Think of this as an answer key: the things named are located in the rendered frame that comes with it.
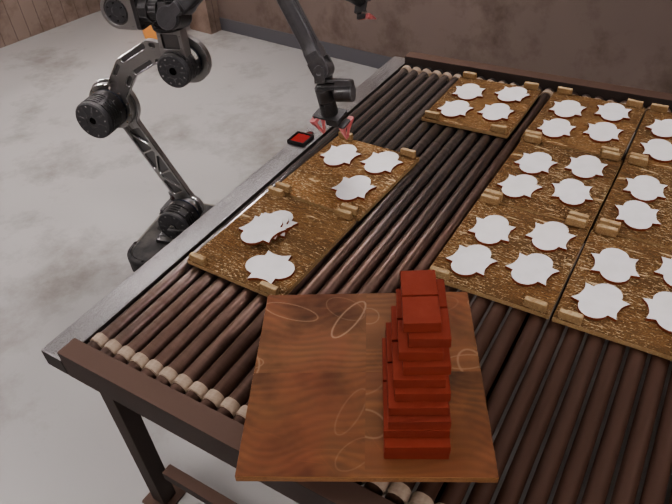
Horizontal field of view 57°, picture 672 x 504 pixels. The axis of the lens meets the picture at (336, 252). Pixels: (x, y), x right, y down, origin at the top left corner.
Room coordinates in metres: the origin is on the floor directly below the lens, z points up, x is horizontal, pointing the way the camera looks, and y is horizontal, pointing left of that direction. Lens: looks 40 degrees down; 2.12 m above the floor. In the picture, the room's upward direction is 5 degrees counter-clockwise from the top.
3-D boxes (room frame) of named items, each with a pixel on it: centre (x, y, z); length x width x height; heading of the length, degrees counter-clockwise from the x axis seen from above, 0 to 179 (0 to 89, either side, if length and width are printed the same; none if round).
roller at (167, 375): (1.80, -0.08, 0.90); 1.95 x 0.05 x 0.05; 146
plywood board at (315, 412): (0.87, -0.04, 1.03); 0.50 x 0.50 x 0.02; 84
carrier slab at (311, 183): (1.84, -0.07, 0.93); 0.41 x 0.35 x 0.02; 143
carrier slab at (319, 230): (1.50, 0.19, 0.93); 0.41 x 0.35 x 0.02; 144
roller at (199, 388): (1.74, -0.16, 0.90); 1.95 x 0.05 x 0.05; 146
